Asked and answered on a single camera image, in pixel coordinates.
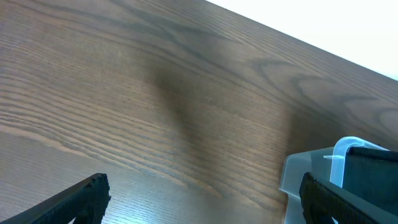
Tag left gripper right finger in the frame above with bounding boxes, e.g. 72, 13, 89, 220
299, 172, 397, 224

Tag black garment with band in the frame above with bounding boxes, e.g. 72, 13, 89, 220
342, 147, 397, 215

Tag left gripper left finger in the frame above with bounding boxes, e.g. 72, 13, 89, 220
1, 173, 111, 224

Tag clear plastic storage bin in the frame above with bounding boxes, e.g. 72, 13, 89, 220
279, 136, 390, 223

